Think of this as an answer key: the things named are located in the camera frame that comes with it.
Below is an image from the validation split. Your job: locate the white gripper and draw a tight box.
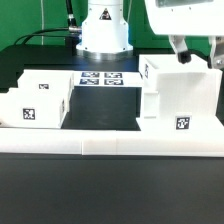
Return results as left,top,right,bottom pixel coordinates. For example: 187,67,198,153
145,0,224,69

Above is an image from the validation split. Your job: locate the white drawer cabinet box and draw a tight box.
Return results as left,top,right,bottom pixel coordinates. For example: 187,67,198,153
137,54,222,131

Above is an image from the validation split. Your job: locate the white drawer with tag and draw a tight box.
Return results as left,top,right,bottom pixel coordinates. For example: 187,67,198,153
17,69,74,111
0,88,68,129

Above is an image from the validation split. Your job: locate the white drawer front with tag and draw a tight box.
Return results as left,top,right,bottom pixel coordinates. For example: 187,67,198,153
0,88,68,129

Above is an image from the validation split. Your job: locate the white marker sheet with tags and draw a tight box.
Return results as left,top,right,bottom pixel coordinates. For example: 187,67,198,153
74,71,143,87

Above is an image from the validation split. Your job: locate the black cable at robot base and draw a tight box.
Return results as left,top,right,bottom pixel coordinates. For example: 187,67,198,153
13,0,82,46

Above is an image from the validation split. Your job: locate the white U-shaped fence wall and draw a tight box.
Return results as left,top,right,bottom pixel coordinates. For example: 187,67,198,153
0,121,224,157

